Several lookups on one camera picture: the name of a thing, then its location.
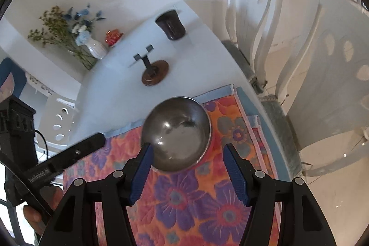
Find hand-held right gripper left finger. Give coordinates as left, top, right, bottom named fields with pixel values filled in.
left=39, top=142, right=155, bottom=246

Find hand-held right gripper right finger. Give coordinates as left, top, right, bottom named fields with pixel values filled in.
left=223, top=143, right=337, bottom=246

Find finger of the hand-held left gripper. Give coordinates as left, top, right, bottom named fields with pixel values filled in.
left=50, top=132, right=106, bottom=172

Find steel bowl red base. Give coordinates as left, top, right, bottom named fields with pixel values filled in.
left=141, top=96, right=212, bottom=172

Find person's left hand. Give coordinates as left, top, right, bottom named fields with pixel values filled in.
left=23, top=186, right=64, bottom=236

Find white plastic chair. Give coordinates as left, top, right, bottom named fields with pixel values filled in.
left=46, top=96, right=81, bottom=148
left=227, top=0, right=284, bottom=91
left=277, top=0, right=369, bottom=177

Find floral woven table mat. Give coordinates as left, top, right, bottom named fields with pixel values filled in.
left=63, top=84, right=281, bottom=246

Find grey green chair cushion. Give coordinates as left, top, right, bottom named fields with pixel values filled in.
left=261, top=95, right=302, bottom=177

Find clear glass vase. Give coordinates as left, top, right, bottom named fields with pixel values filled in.
left=68, top=46, right=97, bottom=71

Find black phone stand wooden base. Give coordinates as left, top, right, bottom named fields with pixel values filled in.
left=133, top=45, right=170, bottom=87

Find white ceramic vase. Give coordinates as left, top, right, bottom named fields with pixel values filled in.
left=86, top=38, right=108, bottom=60

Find green dried sprigs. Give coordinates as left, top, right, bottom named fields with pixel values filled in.
left=28, top=6, right=75, bottom=47

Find small red pot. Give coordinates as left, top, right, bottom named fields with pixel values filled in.
left=105, top=29, right=124, bottom=47

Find dark brown cup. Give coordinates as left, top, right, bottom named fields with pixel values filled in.
left=155, top=10, right=186, bottom=41

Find black cable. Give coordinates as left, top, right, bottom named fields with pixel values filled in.
left=35, top=129, right=48, bottom=161

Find blue pink wall art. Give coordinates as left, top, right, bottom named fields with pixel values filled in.
left=0, top=58, right=26, bottom=99

